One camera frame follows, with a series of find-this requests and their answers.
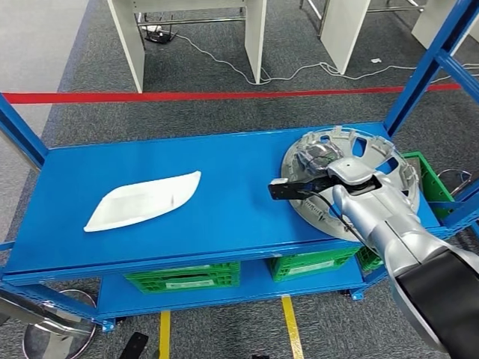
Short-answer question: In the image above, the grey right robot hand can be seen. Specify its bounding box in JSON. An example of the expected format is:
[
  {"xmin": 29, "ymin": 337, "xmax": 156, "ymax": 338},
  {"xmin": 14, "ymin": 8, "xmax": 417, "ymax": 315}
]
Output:
[{"xmin": 295, "ymin": 140, "xmax": 345, "ymax": 176}]

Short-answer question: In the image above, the grey plastic wheel cover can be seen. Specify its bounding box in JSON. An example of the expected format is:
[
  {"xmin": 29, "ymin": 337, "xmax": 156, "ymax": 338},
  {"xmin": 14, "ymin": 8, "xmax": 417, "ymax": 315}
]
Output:
[{"xmin": 280, "ymin": 126, "xmax": 421, "ymax": 244}]

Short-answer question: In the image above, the blue metal shelf rack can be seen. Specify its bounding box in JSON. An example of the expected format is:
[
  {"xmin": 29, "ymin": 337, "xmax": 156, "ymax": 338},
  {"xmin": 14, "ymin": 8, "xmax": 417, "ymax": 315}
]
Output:
[{"xmin": 0, "ymin": 0, "xmax": 479, "ymax": 333}]

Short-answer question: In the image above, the white curved plastic part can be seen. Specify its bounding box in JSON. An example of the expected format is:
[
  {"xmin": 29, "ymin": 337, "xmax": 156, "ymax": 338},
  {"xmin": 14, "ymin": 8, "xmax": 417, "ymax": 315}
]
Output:
[{"xmin": 83, "ymin": 171, "xmax": 202, "ymax": 233}]

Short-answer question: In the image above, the green plastic crate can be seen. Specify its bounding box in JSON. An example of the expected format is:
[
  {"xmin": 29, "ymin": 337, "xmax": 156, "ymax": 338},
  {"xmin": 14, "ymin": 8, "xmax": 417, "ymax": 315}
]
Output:
[
  {"xmin": 355, "ymin": 150, "xmax": 465, "ymax": 274},
  {"xmin": 268, "ymin": 246, "xmax": 362, "ymax": 283},
  {"xmin": 124, "ymin": 261, "xmax": 241, "ymax": 295}
]

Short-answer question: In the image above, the grey brown flat panel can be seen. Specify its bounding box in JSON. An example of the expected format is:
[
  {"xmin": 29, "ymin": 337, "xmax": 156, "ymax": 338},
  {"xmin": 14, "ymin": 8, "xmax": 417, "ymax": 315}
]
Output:
[{"xmin": 406, "ymin": 158, "xmax": 424, "ymax": 191}]

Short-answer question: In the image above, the white desk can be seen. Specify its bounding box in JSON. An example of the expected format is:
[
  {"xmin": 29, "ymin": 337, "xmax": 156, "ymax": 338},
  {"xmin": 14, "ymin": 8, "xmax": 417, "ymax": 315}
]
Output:
[
  {"xmin": 411, "ymin": 0, "xmax": 479, "ymax": 51},
  {"xmin": 107, "ymin": 0, "xmax": 267, "ymax": 94},
  {"xmin": 299, "ymin": 0, "xmax": 425, "ymax": 76}
]

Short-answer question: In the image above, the chrome stanchion base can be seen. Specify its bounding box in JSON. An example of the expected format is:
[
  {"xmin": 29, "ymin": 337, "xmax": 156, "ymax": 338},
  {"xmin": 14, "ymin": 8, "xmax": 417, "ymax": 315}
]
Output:
[
  {"xmin": 22, "ymin": 289, "xmax": 98, "ymax": 359},
  {"xmin": 435, "ymin": 168, "xmax": 473, "ymax": 197}
]

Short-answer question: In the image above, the red floor tape line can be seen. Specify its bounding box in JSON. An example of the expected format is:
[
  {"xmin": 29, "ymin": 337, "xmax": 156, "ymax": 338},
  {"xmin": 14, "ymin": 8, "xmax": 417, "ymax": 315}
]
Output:
[{"xmin": 2, "ymin": 83, "xmax": 462, "ymax": 105}]

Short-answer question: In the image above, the black router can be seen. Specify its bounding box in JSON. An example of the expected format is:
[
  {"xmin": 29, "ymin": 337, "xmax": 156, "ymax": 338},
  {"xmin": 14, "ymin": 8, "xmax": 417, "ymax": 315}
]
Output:
[{"xmin": 144, "ymin": 27, "xmax": 178, "ymax": 46}]

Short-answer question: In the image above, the yellow floor tape square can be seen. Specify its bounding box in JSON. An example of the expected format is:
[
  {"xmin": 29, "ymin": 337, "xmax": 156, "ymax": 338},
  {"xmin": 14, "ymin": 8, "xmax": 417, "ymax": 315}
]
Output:
[{"xmin": 159, "ymin": 296, "xmax": 304, "ymax": 359}]

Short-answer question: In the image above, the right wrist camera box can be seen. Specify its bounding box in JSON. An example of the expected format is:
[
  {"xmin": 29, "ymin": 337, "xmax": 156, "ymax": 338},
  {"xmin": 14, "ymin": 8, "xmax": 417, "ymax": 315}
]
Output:
[{"xmin": 267, "ymin": 176, "xmax": 339, "ymax": 202}]

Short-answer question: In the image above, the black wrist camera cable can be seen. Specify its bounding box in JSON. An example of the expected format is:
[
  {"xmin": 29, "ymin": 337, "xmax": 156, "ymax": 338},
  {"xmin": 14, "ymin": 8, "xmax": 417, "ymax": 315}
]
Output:
[{"xmin": 307, "ymin": 190, "xmax": 371, "ymax": 249}]

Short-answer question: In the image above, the white floor cable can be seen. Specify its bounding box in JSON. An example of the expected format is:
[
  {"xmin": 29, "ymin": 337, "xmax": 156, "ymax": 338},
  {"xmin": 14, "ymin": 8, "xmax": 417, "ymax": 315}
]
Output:
[{"xmin": 174, "ymin": 31, "xmax": 479, "ymax": 86}]

